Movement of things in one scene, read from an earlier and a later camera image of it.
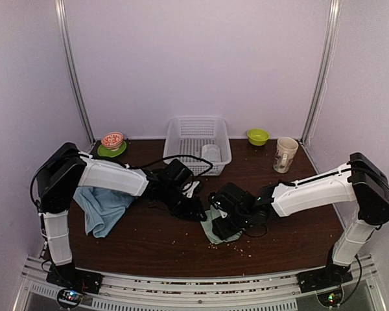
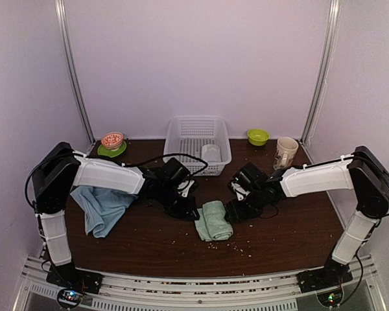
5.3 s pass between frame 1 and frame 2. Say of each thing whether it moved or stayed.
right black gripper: moved
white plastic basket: stayed
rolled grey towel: stayed
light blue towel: stayed
